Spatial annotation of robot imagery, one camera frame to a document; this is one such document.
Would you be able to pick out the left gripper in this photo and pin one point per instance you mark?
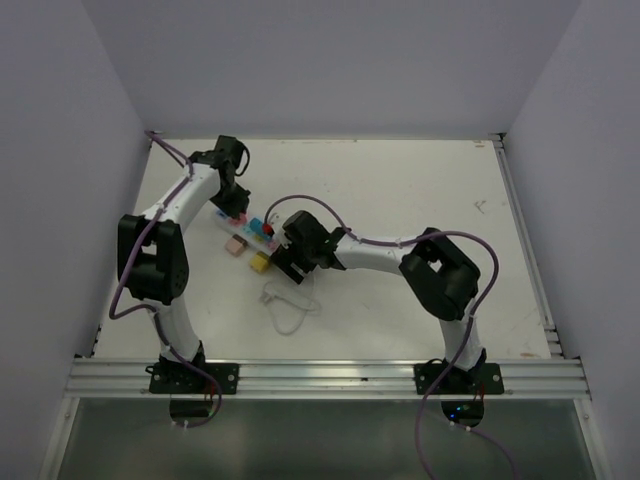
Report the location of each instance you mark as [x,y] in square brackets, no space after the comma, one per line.
[240,204]

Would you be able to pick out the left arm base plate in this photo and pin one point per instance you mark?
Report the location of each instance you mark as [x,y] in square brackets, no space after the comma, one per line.
[176,379]

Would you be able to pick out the blue plug adapter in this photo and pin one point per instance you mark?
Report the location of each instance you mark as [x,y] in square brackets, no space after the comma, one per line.
[256,225]

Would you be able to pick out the aluminium right side rail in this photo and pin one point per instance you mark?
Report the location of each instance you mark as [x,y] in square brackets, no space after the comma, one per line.
[548,324]

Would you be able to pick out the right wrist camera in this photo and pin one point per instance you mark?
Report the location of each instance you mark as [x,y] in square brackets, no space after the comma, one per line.
[274,229]

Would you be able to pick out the aluminium front rail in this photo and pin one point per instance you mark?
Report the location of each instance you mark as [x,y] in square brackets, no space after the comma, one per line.
[555,379]

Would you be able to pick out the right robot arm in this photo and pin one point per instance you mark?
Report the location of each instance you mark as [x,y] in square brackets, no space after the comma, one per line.
[442,277]

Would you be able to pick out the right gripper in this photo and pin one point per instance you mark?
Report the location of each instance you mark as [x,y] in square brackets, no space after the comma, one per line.
[286,267]

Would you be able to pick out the white power strip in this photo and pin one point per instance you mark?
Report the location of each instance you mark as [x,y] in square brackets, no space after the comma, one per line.
[255,241]

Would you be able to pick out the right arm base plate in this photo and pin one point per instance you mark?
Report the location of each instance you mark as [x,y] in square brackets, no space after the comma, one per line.
[455,377]

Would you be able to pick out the brown plug adapter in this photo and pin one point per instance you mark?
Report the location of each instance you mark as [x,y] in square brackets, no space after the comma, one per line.
[236,246]

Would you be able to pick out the aluminium rail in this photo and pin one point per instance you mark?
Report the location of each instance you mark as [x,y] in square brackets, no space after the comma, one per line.
[555,379]
[548,324]

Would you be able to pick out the yellow plug adapter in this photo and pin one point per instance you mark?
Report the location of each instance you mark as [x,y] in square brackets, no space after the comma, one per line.
[260,263]

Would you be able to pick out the pink plug adapter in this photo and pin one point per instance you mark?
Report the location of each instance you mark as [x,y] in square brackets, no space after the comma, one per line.
[240,221]

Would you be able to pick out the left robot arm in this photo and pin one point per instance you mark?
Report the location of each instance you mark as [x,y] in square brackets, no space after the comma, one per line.
[152,264]

